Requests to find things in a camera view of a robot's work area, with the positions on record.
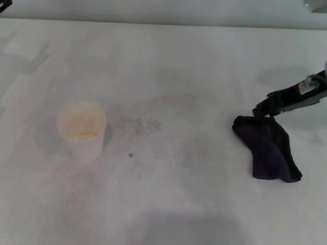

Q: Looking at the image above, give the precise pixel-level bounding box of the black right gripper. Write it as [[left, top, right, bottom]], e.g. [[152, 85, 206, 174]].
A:
[[251, 61, 327, 126]]

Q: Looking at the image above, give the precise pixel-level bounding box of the purple rag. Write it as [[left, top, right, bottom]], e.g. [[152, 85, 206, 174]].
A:
[[226, 112, 309, 186]]

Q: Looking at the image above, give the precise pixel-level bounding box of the white paper cup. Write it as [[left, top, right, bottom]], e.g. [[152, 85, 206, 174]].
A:
[[52, 98, 109, 164]]

